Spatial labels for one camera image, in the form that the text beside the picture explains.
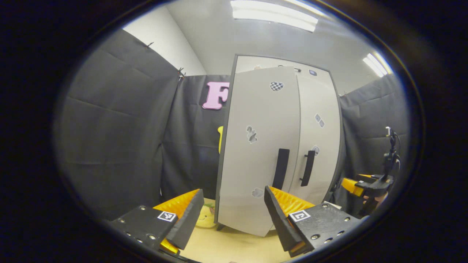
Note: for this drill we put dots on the black tripod stand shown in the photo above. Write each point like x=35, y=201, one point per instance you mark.
x=392, y=157

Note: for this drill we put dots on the grey shoe cabinet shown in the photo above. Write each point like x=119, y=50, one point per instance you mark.
x=263, y=62

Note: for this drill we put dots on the yellow plush toy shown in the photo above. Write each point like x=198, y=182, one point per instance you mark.
x=206, y=217

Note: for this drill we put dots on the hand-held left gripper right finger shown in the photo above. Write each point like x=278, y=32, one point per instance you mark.
x=278, y=215

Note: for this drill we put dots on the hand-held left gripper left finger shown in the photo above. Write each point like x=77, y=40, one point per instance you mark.
x=190, y=215

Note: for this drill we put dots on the ceiling light panel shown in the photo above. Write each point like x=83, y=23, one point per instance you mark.
x=274, y=16
x=376, y=65

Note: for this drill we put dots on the grey cabinet door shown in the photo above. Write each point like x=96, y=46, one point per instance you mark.
x=318, y=98
x=256, y=164

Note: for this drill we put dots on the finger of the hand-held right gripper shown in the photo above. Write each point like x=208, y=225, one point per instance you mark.
x=351, y=185
x=367, y=176

